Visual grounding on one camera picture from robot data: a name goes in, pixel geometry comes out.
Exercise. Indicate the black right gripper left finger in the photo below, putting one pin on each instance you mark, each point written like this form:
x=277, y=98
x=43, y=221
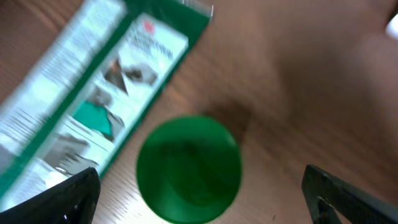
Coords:
x=72, y=201

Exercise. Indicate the green cap bottle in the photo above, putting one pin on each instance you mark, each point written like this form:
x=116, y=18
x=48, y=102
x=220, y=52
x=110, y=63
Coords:
x=189, y=169

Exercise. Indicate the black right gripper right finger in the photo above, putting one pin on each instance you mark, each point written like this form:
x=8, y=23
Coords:
x=327, y=195

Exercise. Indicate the white barcode scanner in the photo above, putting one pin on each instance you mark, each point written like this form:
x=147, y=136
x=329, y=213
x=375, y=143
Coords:
x=392, y=27

